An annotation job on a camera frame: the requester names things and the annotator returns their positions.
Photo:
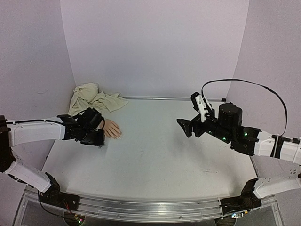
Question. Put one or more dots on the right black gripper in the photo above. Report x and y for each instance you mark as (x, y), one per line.
(195, 125)

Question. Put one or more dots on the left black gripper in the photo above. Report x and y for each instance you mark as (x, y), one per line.
(101, 140)

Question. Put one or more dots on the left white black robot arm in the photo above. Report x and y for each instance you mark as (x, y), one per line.
(87, 127)

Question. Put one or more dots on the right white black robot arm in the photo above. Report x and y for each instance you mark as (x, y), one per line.
(227, 127)

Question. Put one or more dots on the mannequin hand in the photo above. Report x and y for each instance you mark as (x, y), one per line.
(111, 129)

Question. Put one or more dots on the cream cloth sleeve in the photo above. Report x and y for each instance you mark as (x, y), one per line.
(88, 96)

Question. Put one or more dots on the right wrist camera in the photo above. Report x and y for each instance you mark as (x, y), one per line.
(202, 106)

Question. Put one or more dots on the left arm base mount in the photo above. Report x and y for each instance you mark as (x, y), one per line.
(55, 197)

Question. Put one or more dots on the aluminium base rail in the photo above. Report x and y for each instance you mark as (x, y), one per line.
(150, 211)

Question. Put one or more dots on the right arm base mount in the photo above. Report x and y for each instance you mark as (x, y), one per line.
(245, 202)

